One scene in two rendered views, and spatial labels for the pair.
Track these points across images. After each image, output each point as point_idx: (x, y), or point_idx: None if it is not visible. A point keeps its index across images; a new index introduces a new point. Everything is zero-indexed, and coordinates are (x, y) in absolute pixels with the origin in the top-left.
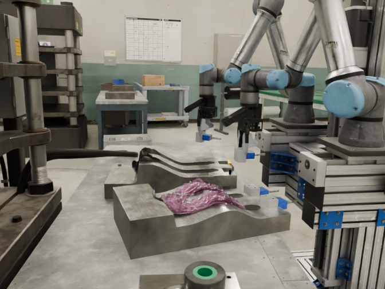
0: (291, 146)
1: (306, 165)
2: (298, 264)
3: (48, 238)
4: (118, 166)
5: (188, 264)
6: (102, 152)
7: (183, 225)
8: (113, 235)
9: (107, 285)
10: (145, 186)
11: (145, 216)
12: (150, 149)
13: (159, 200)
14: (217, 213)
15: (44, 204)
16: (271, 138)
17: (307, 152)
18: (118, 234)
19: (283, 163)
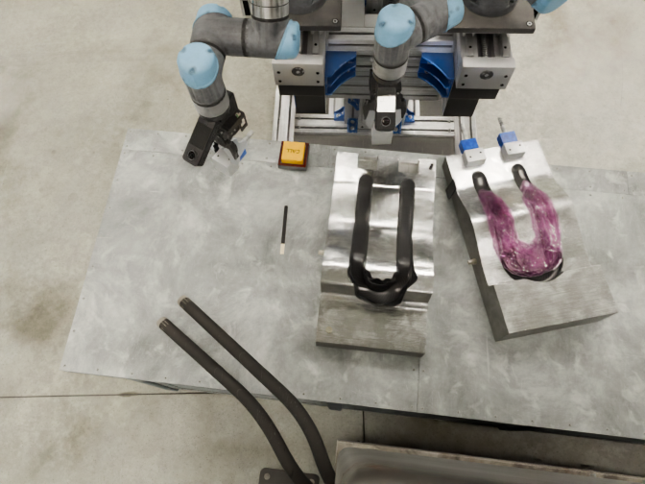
0: (335, 42)
1: (487, 76)
2: (602, 170)
3: (550, 419)
4: (332, 331)
5: (604, 267)
6: (260, 364)
7: (587, 258)
8: (543, 341)
9: (642, 343)
10: (507, 288)
11: (608, 295)
12: (349, 266)
13: (561, 276)
14: (576, 217)
15: (422, 451)
16: (323, 60)
17: (469, 60)
18: (538, 335)
19: (344, 73)
